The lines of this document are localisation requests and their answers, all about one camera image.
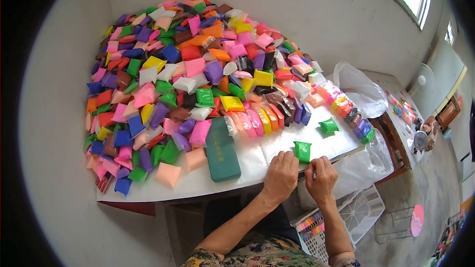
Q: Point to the person's left hand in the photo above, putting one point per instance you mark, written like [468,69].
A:
[280,178]

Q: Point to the person's right hand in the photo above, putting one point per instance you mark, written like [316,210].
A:
[321,183]

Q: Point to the person's left fingers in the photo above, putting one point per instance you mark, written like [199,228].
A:
[284,157]

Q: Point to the person's right fingers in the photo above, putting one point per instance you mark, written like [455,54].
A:
[319,165]

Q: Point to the green clay packet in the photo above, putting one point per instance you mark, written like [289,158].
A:
[302,151]
[328,126]

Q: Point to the short row of upright packets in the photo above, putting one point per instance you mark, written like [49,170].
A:
[265,118]

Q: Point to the clear plastic bag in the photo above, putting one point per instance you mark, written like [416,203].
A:
[365,168]

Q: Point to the long rainbow row of packets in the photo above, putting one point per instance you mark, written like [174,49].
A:
[347,111]

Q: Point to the packed clay sets in basket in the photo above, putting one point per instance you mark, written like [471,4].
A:
[311,226]

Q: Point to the long dark green box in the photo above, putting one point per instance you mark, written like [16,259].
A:
[222,152]

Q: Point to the white plastic basket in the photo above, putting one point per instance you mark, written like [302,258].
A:
[358,217]

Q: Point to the person's legs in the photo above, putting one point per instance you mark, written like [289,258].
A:
[241,217]

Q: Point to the white plastic bag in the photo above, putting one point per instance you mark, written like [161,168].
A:
[360,89]

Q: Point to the cluttered side table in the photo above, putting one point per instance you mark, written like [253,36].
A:
[402,118]

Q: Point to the clear plastic stool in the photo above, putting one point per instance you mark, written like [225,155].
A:
[393,226]

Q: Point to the person's body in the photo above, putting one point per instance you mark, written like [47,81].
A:
[259,254]

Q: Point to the pink round pad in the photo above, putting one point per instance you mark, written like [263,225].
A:
[417,220]

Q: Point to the white standing fan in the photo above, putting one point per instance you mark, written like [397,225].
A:
[422,79]

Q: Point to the pile of colourful clay packets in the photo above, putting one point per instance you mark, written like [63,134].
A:
[167,81]

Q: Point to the wooden cabinet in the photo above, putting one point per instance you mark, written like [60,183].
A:
[449,113]

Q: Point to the red flat booklet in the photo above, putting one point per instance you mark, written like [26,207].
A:
[104,183]

